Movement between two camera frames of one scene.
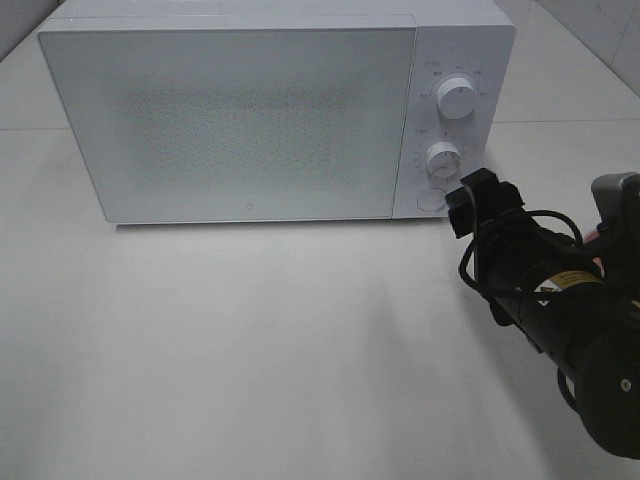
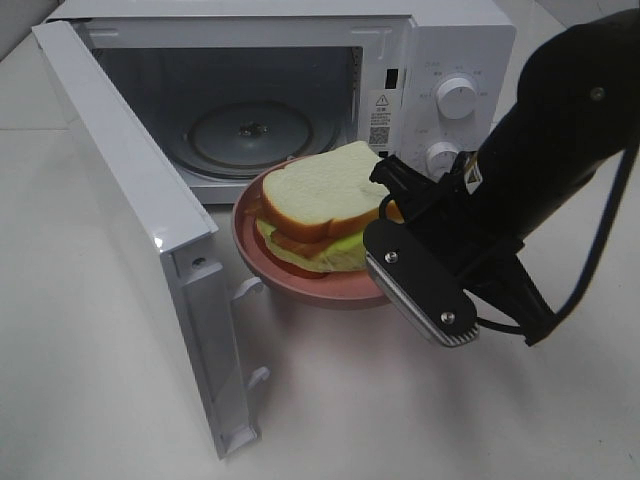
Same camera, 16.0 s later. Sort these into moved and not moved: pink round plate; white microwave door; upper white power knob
Moved: pink round plate; white microwave door
Not moved: upper white power knob
